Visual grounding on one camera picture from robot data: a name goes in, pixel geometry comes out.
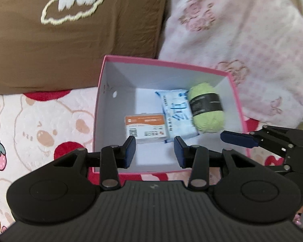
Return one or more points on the pink floral pillow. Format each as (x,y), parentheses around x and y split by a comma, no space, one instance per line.
(242,30)

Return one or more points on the orange and white small box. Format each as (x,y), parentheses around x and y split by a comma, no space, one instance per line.
(146,131)

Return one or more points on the pink cardboard box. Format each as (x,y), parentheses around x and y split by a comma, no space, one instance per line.
(166,78)

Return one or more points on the brown embroidered pillow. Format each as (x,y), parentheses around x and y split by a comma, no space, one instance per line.
(91,42)

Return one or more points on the blue tissue pack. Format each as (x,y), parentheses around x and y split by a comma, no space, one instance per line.
(176,116)

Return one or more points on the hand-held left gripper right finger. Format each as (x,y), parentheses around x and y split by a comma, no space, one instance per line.
(179,151)

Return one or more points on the green yarn ball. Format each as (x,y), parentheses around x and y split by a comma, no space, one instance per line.
(207,121)

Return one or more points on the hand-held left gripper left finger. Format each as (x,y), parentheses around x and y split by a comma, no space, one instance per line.
(130,151)

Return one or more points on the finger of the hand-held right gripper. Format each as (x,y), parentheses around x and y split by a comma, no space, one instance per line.
(238,138)

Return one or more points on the red and white printed blanket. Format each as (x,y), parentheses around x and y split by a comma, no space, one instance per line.
(27,131)

